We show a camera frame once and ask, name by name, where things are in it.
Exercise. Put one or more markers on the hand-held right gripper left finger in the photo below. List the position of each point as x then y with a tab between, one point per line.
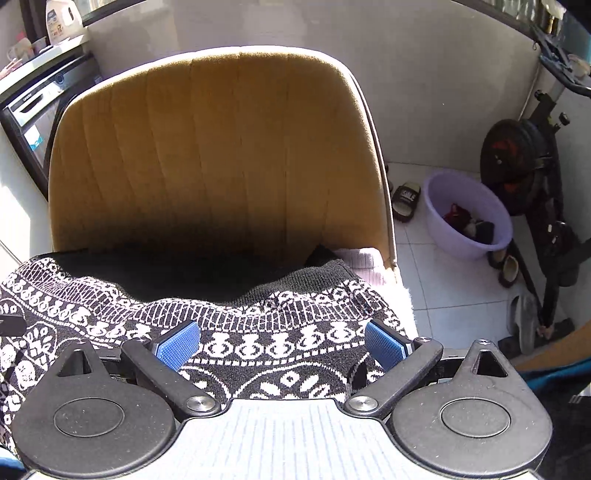
178	346

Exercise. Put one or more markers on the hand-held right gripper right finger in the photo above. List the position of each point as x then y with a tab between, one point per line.
385	346

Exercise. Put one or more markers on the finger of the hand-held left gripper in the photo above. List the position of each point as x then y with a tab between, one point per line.
11	326

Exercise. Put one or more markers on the black white patterned sweater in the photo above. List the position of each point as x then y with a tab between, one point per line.
277	341

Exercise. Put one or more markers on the white fluffy cushion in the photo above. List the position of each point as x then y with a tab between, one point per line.
401	304

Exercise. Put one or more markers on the pink knitted cloth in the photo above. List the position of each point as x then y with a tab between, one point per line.
364	263

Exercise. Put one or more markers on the purple plastic basin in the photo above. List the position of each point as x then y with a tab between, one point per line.
457	240

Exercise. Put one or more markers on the grey slipper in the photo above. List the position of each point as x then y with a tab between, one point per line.
524	323

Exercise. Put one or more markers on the beige slipper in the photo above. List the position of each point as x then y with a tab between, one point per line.
497	257
510	272

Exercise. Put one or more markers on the black slipper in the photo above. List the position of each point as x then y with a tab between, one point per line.
406	203

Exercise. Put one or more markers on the dark laundry pile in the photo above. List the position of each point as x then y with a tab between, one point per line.
480	230

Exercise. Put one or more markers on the tan velvet chair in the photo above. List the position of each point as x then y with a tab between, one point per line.
207	147

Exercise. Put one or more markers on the washing machine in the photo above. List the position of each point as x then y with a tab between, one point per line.
41	120

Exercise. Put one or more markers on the black exercise bike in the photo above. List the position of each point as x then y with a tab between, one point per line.
512	157

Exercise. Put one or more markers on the white detergent bottle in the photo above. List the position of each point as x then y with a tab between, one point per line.
64	23

